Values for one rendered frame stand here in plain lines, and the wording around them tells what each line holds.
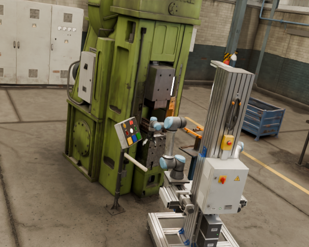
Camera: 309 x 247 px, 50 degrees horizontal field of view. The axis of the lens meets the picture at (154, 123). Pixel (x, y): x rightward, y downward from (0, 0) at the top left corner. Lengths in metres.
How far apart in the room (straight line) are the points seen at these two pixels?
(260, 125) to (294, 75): 4.91
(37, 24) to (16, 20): 0.46
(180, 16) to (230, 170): 2.04
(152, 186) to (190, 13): 2.30
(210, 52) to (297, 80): 3.09
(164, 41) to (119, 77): 0.70
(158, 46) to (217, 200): 1.96
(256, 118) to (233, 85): 4.79
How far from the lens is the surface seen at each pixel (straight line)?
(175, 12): 4.08
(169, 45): 4.18
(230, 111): 2.94
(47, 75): 9.15
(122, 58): 4.13
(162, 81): 4.03
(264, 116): 7.53
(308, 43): 12.05
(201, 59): 12.00
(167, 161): 3.31
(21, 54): 8.90
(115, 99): 4.28
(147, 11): 3.83
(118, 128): 3.62
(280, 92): 12.53
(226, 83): 2.87
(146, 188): 4.51
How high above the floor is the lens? 2.44
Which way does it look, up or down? 19 degrees down
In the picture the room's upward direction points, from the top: 9 degrees clockwise
